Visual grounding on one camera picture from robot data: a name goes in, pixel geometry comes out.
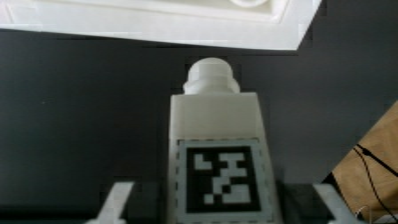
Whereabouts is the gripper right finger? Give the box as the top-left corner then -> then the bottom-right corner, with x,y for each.
312,184 -> 365,224

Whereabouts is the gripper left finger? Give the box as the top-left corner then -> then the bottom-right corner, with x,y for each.
85,182 -> 135,224

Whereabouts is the white table leg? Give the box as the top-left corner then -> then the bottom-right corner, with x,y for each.
166,58 -> 282,224

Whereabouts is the white square table top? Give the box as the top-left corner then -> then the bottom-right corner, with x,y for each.
0,0 -> 321,50

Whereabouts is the wooden surface with cable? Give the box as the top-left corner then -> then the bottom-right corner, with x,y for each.
330,99 -> 398,224

